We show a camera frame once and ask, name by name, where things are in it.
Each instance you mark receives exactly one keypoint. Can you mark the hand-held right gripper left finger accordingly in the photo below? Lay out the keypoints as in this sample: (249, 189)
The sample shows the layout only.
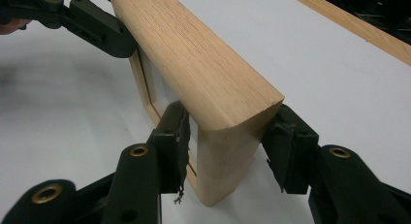
(139, 185)

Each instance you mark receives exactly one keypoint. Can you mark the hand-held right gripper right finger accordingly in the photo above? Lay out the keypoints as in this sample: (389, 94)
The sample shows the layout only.
(300, 153)

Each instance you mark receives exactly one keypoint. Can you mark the wooden picture frame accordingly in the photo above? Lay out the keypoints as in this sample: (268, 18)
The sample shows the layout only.
(194, 56)

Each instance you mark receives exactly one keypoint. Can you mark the white table sheet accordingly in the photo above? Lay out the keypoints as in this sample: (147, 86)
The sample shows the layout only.
(323, 72)

